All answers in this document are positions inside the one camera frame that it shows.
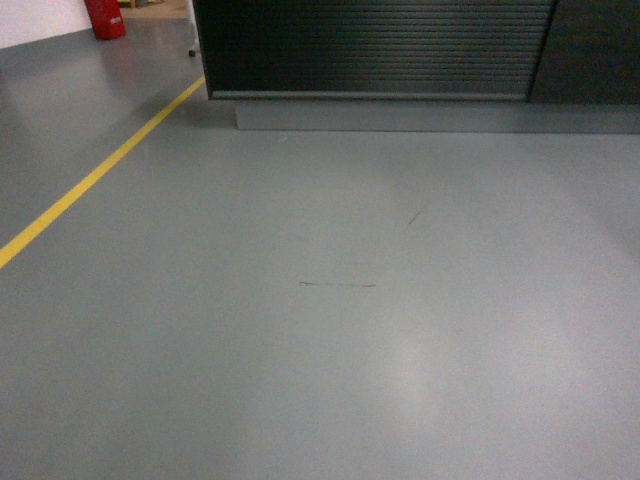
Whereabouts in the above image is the black checkout counter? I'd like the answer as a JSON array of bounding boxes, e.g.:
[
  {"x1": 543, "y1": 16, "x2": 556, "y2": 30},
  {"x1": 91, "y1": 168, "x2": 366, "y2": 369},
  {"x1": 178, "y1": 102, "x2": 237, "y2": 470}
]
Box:
[{"x1": 194, "y1": 1, "x2": 639, "y2": 134}]

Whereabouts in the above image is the white chair leg with caster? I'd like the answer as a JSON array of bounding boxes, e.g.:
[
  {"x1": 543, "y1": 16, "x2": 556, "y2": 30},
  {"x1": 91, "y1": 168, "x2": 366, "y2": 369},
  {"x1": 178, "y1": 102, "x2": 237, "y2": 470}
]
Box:
[{"x1": 185, "y1": 0, "x2": 200, "y2": 57}]

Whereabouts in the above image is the red fire extinguisher box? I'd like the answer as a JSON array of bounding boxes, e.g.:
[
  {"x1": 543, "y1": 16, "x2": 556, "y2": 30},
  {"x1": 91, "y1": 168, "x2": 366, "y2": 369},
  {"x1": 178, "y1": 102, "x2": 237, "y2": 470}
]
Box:
[{"x1": 84, "y1": 0, "x2": 126, "y2": 40}]

